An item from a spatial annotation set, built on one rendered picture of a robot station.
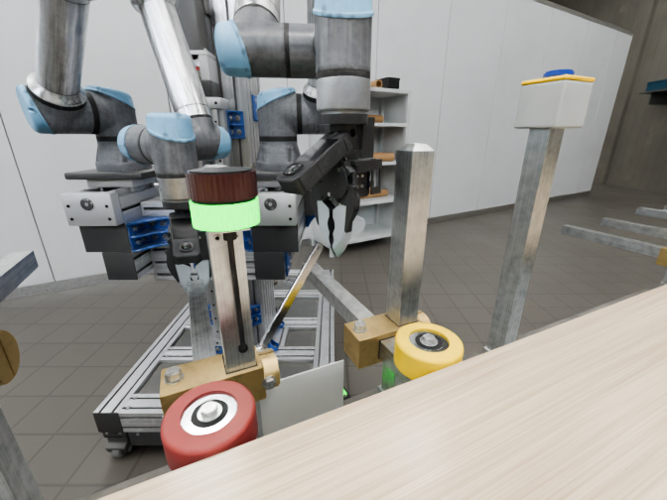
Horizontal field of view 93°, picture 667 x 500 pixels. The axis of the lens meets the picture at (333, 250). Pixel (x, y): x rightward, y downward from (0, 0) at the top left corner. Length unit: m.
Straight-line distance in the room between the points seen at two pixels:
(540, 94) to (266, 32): 0.42
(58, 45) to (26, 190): 2.17
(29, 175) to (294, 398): 2.77
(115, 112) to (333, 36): 0.83
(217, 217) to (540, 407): 0.34
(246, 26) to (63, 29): 0.51
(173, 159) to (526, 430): 0.62
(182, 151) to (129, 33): 2.46
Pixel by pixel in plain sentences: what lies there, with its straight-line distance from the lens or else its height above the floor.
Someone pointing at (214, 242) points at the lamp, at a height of 1.04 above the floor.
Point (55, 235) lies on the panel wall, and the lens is 3.15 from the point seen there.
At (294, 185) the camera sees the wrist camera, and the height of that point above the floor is 1.08.
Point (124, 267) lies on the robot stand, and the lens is 1.15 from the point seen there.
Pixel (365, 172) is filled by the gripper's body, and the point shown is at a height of 1.09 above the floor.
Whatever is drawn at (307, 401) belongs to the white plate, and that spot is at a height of 0.74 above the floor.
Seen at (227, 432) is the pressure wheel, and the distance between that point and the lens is 0.32.
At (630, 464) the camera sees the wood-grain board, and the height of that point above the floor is 0.90.
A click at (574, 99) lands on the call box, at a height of 1.19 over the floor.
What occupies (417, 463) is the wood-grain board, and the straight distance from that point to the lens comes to 0.30.
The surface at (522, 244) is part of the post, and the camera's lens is 0.65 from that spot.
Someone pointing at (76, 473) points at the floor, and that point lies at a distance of 1.67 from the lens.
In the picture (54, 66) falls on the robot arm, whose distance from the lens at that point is 1.06.
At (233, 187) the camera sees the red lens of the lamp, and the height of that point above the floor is 1.10.
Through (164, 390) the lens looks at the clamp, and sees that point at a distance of 0.43.
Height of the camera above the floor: 1.14
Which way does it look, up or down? 20 degrees down
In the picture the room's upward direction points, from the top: straight up
